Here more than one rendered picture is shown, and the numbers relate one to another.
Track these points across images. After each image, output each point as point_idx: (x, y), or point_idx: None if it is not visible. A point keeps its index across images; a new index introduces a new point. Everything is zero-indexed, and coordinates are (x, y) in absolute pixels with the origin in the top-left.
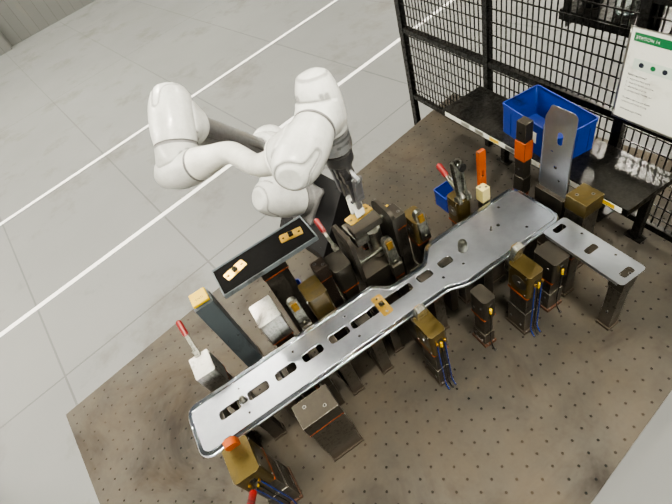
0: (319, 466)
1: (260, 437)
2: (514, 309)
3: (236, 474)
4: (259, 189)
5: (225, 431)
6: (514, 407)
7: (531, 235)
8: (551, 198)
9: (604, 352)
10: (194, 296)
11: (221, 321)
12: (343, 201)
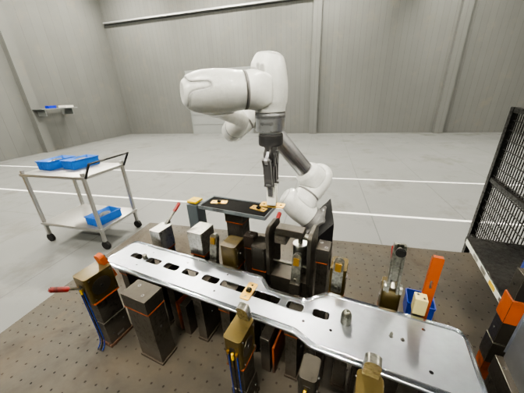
0: (136, 345)
1: None
2: None
3: (80, 273)
4: (288, 189)
5: (122, 260)
6: None
7: (426, 384)
8: (504, 385)
9: None
10: (194, 198)
11: (195, 223)
12: (327, 235)
